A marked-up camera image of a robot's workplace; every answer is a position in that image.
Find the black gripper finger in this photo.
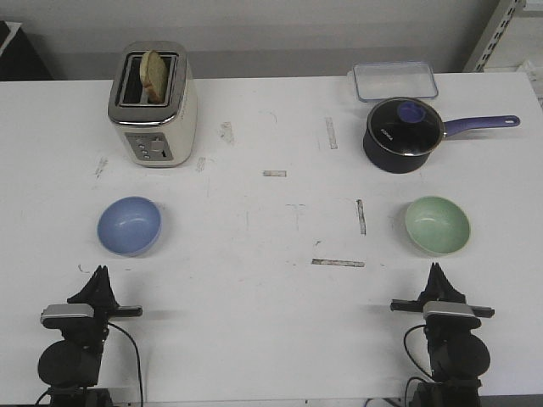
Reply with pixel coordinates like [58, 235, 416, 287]
[102, 265, 119, 306]
[67, 265, 103, 304]
[417, 262, 439, 303]
[436, 263, 466, 304]

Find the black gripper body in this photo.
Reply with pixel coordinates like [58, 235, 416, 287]
[63, 305, 143, 339]
[390, 299, 495, 336]

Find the green bowl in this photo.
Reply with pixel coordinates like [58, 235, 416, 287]
[404, 196, 471, 255]

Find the blue bowl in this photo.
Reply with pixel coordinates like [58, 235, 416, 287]
[97, 197, 162, 256]

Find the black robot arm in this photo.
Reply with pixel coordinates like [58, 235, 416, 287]
[390, 262, 495, 406]
[37, 265, 143, 406]

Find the dark blue saucepan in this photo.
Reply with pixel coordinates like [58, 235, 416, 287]
[362, 97, 521, 174]

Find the glass pot lid blue knob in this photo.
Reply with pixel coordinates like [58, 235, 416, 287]
[367, 98, 444, 156]

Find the cream and chrome toaster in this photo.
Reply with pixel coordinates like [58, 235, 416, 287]
[108, 41, 198, 168]

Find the clear plastic food container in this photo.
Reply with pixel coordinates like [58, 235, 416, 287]
[349, 61, 439, 102]

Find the slice of toast bread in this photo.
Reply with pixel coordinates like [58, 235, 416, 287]
[139, 50, 169, 103]

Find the black object at left edge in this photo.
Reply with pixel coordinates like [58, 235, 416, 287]
[1, 20, 53, 81]

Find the white metal shelf upright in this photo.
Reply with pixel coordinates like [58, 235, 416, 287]
[462, 1, 542, 73]

